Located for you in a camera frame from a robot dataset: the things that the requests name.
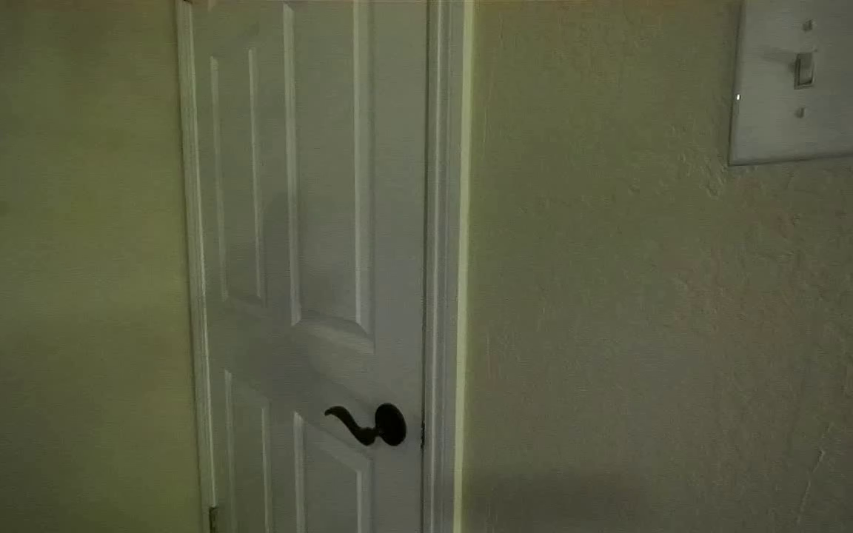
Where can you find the white light switch plate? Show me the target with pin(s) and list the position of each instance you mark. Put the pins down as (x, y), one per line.
(822, 109)

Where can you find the white panel door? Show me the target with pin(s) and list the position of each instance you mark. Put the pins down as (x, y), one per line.
(317, 196)

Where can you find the metal door hinge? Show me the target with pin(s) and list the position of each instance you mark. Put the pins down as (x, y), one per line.
(210, 520)

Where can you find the white door frame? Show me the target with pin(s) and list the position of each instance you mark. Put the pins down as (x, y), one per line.
(444, 255)

